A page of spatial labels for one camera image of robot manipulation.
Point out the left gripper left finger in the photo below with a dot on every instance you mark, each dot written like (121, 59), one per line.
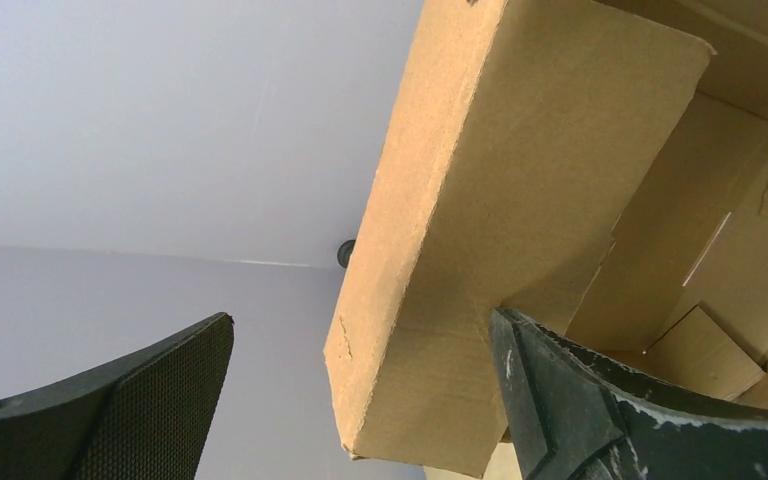
(145, 415)

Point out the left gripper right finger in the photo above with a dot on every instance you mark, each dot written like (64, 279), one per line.
(574, 413)

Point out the brown cardboard box sheet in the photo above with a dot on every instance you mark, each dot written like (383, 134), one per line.
(600, 167)

